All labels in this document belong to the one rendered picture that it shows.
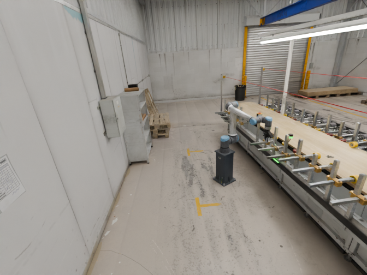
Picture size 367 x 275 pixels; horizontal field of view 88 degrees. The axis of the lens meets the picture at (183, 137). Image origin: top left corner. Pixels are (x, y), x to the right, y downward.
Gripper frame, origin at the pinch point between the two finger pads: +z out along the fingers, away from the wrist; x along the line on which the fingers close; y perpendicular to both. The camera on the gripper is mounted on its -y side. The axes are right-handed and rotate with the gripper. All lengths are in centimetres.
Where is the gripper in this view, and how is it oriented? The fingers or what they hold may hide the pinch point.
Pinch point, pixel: (267, 142)
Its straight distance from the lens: 297.7
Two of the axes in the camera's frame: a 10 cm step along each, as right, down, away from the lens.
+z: 0.7, 9.2, 3.9
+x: -9.9, 1.2, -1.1
